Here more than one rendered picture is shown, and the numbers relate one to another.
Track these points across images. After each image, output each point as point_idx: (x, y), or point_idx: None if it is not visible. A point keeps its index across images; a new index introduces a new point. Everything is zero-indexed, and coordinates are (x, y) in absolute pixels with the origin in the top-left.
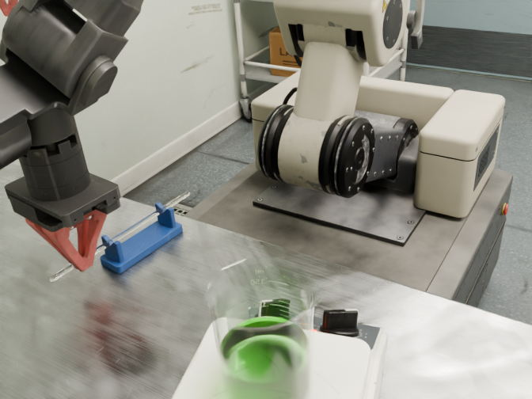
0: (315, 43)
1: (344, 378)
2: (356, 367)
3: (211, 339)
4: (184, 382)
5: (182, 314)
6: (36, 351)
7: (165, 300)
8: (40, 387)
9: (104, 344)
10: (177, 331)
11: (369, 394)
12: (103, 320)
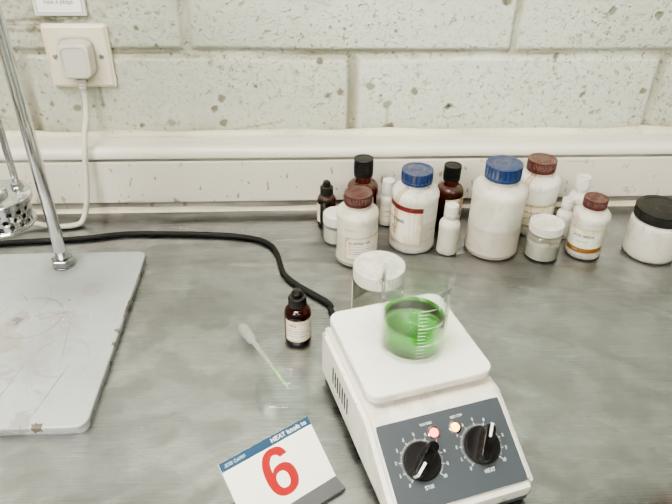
0: None
1: (368, 365)
2: (366, 374)
3: (474, 352)
4: (457, 323)
5: (600, 484)
6: (645, 394)
7: (635, 491)
8: (599, 376)
9: (612, 424)
10: (580, 465)
11: (355, 394)
12: (648, 442)
